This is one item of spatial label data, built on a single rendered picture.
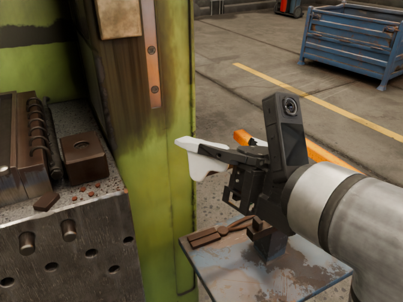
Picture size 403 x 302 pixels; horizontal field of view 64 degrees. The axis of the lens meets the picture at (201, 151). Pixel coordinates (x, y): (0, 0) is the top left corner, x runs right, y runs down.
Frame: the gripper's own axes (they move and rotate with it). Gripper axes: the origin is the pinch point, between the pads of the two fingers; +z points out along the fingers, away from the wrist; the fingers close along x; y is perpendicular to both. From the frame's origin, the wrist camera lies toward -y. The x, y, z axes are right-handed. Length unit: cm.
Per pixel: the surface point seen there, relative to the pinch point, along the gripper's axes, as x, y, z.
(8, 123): -26, 9, 50
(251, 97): 201, 7, 214
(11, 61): -25, -5, 71
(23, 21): -22, -16, 69
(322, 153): 34.3, 4.1, 3.1
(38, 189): -22.3, 18.3, 27.3
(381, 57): 323, -55, 157
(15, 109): -25, 6, 53
